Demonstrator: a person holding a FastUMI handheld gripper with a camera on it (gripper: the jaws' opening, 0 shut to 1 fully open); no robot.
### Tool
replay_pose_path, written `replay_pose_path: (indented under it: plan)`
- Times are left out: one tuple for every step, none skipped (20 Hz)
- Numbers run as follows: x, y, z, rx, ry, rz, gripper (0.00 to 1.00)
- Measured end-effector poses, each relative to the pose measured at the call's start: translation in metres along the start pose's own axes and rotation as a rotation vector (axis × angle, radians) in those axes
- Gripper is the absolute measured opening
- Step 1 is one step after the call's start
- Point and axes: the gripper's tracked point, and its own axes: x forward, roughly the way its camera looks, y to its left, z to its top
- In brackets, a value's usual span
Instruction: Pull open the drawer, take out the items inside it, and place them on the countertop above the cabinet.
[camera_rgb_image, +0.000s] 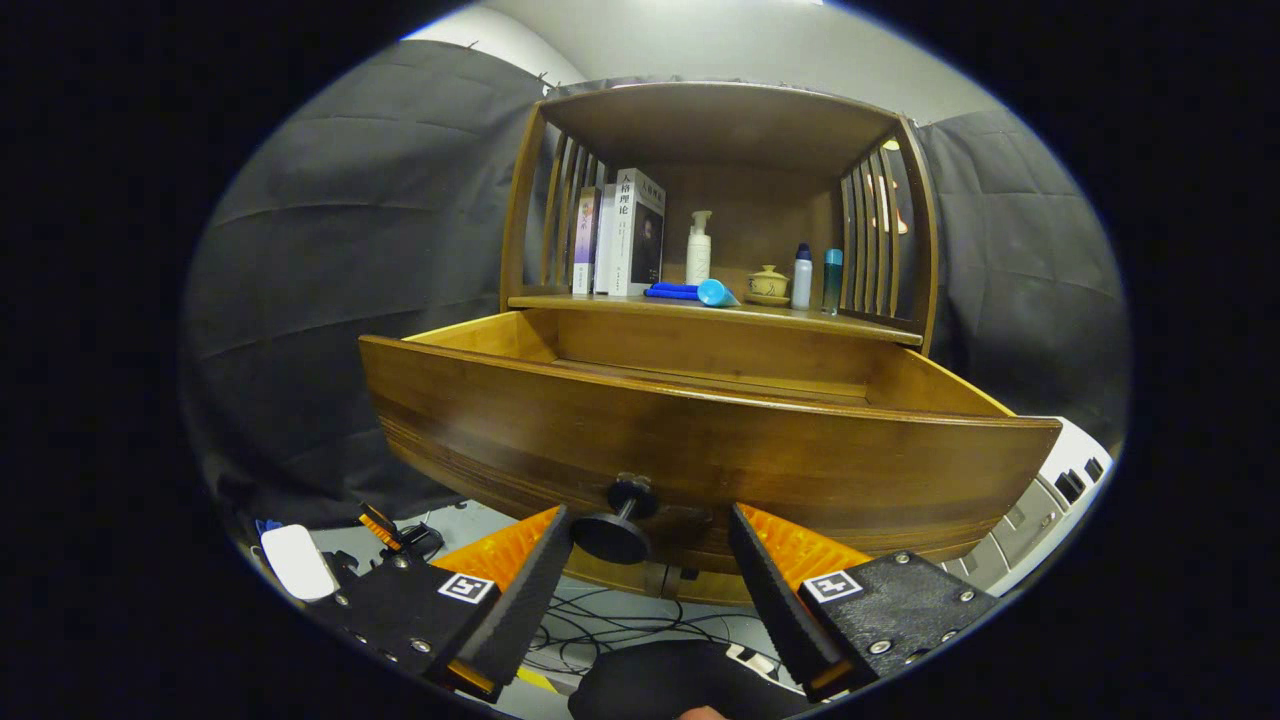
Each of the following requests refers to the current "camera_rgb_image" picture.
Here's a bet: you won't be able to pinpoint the brown wooden drawer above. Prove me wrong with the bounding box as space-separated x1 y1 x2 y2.
358 305 1063 606

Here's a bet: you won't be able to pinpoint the purple book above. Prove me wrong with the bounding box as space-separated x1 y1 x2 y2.
572 186 601 295

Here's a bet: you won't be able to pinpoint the orange and black tool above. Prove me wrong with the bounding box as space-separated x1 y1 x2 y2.
357 503 446 561

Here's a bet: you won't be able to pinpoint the black floor cables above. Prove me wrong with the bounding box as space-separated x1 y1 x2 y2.
520 585 791 681

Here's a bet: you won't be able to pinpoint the brown wooden countertop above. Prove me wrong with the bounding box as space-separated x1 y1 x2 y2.
507 290 924 348

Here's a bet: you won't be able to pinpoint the white pump bottle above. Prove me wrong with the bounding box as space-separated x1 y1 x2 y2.
685 210 713 286

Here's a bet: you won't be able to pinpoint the thin white book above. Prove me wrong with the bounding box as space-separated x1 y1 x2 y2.
594 183 619 295

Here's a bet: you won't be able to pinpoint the black backdrop cloth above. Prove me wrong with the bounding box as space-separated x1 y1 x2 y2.
180 40 1131 541

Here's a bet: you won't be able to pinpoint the person's dark clothing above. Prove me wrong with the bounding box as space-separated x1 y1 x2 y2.
567 640 816 720

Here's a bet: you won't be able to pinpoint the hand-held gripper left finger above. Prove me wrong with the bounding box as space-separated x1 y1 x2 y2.
310 503 576 704

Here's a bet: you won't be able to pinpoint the white oval device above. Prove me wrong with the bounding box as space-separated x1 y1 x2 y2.
260 524 341 603

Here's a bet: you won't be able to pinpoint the white book with portrait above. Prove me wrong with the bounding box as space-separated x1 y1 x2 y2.
610 168 668 297

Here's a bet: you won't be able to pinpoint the white filing cabinet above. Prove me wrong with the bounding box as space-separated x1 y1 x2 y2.
940 415 1113 598

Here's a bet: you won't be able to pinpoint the brown wooden cabinet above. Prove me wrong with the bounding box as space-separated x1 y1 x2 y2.
498 80 941 606

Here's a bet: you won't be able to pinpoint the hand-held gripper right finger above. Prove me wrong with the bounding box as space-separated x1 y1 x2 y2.
727 502 1001 703

